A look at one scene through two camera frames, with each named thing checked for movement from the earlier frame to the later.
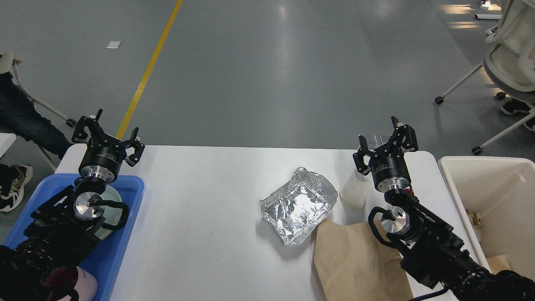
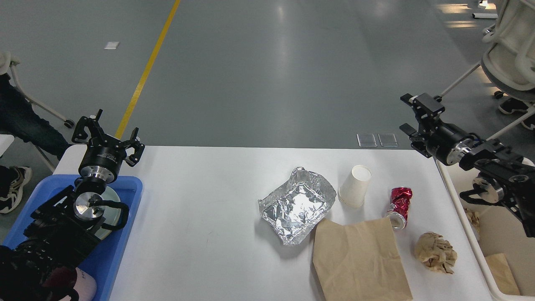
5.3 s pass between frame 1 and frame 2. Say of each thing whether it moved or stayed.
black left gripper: stayed
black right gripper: moved
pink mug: stayed
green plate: stayed
